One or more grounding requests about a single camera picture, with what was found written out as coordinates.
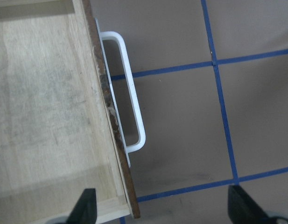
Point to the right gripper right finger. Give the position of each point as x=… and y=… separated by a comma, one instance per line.
x=242, y=209

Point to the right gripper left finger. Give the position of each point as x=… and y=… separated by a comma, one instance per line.
x=85, y=210

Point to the wooden drawer with white handle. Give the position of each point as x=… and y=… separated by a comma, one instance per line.
x=60, y=131

